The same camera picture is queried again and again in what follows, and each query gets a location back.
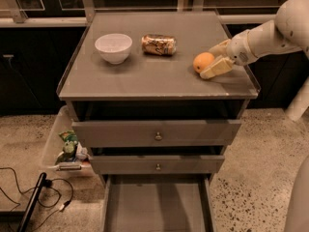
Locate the middle grey drawer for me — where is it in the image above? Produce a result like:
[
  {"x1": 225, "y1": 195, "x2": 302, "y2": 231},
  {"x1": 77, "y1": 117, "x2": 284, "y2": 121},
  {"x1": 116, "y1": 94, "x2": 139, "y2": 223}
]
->
[{"x1": 90, "y1": 155, "x2": 225, "y2": 175}]

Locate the top grey drawer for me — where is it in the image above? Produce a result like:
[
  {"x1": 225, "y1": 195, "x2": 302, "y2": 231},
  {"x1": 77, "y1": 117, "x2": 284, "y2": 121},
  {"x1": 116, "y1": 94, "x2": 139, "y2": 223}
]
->
[{"x1": 71, "y1": 120, "x2": 240, "y2": 148}]

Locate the bottom grey open drawer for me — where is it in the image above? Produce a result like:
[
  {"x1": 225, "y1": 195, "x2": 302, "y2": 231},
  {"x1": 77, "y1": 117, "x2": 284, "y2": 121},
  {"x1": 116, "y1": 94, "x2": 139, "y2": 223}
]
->
[{"x1": 101, "y1": 175, "x2": 216, "y2": 232}]

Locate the crushed gold soda can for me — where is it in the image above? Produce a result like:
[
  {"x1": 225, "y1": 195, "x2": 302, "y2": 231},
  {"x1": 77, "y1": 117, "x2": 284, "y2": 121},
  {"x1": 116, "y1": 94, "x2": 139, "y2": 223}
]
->
[{"x1": 141, "y1": 34, "x2": 177, "y2": 56}]

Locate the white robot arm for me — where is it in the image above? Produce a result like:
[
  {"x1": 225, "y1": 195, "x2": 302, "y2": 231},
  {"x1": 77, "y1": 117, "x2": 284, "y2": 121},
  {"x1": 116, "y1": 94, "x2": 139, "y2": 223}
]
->
[{"x1": 193, "y1": 0, "x2": 309, "y2": 79}]

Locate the black flat bar device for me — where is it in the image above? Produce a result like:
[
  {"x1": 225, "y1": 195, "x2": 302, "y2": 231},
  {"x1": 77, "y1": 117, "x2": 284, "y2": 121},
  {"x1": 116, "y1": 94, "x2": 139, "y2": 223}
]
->
[{"x1": 17, "y1": 172, "x2": 47, "y2": 232}]

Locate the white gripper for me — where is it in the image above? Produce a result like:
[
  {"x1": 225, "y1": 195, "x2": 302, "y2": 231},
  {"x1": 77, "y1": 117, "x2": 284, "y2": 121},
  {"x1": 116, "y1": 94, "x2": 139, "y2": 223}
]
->
[{"x1": 200, "y1": 30, "x2": 258, "y2": 79}]

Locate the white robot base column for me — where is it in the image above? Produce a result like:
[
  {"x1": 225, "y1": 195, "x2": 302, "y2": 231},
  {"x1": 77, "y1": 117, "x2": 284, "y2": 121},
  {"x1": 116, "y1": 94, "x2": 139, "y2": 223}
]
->
[{"x1": 283, "y1": 77, "x2": 309, "y2": 232}]

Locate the metal counter railing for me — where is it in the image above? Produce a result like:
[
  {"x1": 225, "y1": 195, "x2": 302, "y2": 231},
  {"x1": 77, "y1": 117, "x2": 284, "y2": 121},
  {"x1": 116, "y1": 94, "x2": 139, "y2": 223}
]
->
[{"x1": 0, "y1": 0, "x2": 287, "y2": 28}]

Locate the black cable on floor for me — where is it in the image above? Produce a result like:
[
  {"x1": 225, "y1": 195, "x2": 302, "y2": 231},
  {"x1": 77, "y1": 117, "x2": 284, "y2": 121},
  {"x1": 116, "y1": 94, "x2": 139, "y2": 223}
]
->
[{"x1": 0, "y1": 166, "x2": 74, "y2": 232}]

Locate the white ceramic bowl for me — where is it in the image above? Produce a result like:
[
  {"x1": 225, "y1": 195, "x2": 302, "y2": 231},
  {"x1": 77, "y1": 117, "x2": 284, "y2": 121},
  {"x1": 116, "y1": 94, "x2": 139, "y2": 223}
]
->
[{"x1": 95, "y1": 33, "x2": 132, "y2": 65}]

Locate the green snack bag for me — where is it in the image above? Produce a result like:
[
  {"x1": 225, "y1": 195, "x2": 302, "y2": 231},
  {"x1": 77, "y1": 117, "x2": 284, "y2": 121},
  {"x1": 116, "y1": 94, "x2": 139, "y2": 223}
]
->
[{"x1": 56, "y1": 130, "x2": 78, "y2": 164}]

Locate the orange fruit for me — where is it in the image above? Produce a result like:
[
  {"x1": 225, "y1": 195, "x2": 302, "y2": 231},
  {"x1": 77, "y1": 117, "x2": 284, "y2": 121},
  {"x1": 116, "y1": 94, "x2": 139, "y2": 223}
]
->
[{"x1": 193, "y1": 52, "x2": 214, "y2": 73}]

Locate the grey drawer cabinet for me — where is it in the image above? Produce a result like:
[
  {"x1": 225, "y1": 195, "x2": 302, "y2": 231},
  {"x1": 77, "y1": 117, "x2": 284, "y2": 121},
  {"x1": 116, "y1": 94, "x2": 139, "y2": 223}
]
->
[{"x1": 56, "y1": 11, "x2": 262, "y2": 232}]

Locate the clear plastic storage bin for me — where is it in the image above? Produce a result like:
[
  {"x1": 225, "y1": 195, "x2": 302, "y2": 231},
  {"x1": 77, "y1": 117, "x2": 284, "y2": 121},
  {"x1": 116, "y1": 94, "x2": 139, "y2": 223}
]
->
[{"x1": 40, "y1": 106, "x2": 95, "y2": 178}]

